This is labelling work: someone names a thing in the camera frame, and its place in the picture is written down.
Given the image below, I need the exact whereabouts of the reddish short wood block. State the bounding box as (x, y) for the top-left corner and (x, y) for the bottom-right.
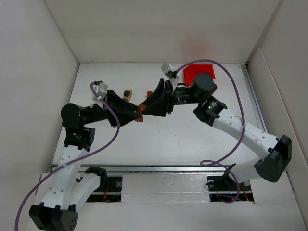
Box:
(146, 91), (153, 99)

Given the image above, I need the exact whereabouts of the light long wood block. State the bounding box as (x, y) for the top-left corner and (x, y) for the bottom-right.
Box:
(123, 90), (133, 102)

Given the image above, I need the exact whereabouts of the reddish arch wood block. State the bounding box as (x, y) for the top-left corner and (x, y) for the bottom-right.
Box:
(135, 104), (147, 123)

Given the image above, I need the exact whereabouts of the red plastic bin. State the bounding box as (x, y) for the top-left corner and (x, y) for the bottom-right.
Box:
(183, 64), (216, 86)

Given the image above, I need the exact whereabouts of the dark brown wood block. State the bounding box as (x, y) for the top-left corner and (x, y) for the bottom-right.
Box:
(123, 90), (131, 97)

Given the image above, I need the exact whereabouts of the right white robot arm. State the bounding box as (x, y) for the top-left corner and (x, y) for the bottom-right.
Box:
(142, 73), (292, 183)

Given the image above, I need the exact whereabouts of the white foam front panel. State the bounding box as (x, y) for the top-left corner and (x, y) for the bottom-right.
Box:
(121, 173), (210, 204)

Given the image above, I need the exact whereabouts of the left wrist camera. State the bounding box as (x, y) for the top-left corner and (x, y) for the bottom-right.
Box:
(90, 81), (108, 103)

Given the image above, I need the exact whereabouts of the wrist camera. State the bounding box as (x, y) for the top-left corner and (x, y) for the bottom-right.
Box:
(90, 81), (108, 103)
(161, 63), (179, 80)

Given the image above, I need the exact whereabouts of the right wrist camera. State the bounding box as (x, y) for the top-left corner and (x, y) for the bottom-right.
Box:
(161, 63), (179, 80)

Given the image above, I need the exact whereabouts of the aluminium front rail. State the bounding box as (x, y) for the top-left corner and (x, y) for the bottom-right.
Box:
(50, 165), (279, 173)

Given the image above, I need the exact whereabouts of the aluminium rail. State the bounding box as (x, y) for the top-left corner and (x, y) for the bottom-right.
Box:
(240, 64), (279, 167)
(50, 165), (279, 173)

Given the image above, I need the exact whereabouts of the aluminium right rail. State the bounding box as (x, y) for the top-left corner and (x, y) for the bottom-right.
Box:
(240, 64), (279, 167)

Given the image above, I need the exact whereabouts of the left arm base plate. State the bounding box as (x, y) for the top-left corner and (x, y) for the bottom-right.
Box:
(86, 176), (122, 203)

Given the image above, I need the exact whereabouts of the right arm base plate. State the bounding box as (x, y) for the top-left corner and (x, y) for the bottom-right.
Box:
(204, 176), (254, 203)

